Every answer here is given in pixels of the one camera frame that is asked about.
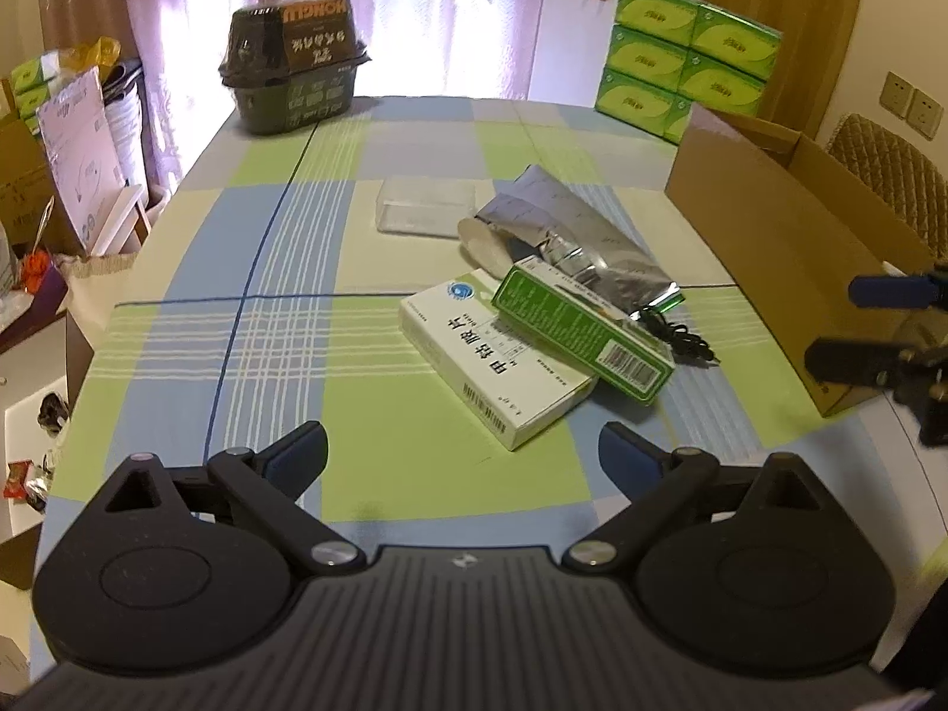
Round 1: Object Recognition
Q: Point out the checkered tablecloth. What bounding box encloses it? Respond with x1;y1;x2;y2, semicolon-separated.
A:
42;97;946;584

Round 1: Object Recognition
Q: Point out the purple curtain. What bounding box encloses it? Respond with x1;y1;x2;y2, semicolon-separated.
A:
39;0;542;186

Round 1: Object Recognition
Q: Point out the quilted brown chair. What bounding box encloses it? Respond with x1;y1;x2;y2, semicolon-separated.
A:
828;114;946;258

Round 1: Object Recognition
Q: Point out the double wall socket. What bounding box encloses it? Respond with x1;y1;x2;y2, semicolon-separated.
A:
879;72;943;140

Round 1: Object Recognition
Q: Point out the green medicine box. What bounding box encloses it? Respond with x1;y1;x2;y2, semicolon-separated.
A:
492;257;675;405

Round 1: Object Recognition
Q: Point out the dark green lidded basket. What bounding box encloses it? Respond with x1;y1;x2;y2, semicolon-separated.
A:
219;0;368;135

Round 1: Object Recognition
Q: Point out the black cable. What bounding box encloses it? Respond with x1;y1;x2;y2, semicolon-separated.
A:
635;305;722;368

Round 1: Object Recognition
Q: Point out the green tissue box stack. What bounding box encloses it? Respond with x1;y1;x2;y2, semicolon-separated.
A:
594;0;783;143

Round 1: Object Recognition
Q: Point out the silver foil pouch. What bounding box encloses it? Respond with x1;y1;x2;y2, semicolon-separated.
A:
476;165;684;316

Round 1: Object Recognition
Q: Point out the brown cardboard box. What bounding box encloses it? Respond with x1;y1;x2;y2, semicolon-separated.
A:
665;104;935;417

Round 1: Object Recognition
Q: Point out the pink printed cardboard sheet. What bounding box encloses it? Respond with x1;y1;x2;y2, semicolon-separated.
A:
37;69;149;258

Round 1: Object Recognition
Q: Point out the beige round disc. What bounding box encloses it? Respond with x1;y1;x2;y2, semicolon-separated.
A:
456;217;514;281

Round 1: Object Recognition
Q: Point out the white medicine box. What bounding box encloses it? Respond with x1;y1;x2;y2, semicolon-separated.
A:
399;270;596;451

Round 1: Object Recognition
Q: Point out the clear plastic lid box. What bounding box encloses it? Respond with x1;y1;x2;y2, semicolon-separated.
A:
374;177;476;239

